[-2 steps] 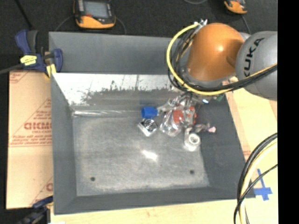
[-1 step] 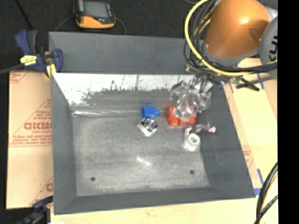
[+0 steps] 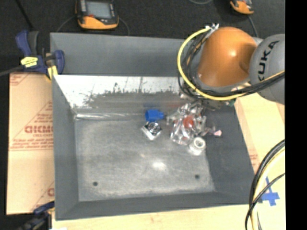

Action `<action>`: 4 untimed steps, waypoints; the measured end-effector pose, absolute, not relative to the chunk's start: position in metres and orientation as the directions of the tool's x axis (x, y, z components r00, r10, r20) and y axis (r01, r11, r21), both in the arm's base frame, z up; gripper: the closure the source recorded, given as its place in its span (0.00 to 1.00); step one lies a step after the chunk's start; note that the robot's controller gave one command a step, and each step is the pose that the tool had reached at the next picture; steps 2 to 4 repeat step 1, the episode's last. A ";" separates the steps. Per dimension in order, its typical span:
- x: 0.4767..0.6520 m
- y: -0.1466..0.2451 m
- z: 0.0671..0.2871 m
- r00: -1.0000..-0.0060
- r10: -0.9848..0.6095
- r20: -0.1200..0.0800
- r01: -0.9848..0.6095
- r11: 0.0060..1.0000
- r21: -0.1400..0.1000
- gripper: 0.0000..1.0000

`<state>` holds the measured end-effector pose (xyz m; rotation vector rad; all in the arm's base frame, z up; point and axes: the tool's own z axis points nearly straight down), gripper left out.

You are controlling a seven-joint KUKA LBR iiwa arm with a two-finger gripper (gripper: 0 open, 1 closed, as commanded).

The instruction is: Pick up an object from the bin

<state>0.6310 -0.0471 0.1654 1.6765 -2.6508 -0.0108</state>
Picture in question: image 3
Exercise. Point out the small pink piece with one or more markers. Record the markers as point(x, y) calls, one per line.
point(217, 133)

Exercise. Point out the clear plastic thing red core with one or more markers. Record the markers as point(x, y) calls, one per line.
point(185, 126)

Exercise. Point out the small square shiny metal block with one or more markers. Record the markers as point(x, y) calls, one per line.
point(151, 129)

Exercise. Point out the grey metal bin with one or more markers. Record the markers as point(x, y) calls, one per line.
point(120, 166)

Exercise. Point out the brown cardboard board red print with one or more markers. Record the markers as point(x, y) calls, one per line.
point(28, 109)

